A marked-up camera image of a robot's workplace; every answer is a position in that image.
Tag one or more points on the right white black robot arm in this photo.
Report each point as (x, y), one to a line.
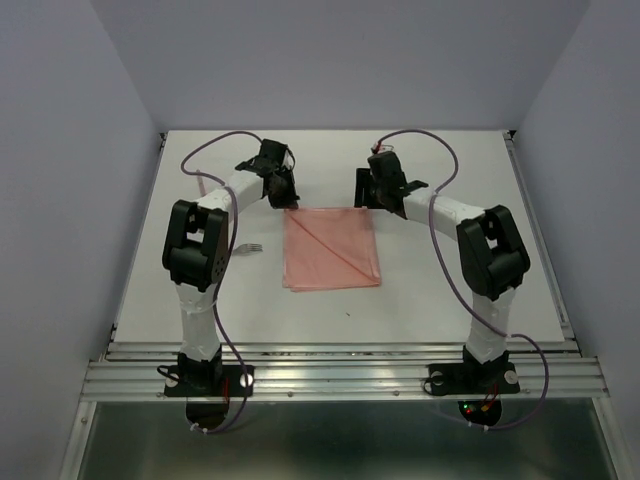
(493, 257)

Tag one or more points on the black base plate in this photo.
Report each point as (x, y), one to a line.
(465, 379)
(230, 382)

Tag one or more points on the aluminium rail frame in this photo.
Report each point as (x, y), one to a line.
(338, 374)

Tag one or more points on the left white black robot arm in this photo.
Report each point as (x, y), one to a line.
(200, 238)

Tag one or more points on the pink cloth napkin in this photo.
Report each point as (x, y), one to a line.
(329, 249)

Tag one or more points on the pink handled fork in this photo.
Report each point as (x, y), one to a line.
(247, 249)

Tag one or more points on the pink handled knife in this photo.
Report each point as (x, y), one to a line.
(201, 184)

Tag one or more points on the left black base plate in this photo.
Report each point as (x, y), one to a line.
(230, 382)

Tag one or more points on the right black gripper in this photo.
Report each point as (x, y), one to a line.
(362, 197)

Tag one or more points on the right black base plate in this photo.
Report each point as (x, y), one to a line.
(465, 379)

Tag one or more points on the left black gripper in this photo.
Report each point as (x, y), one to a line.
(289, 201)

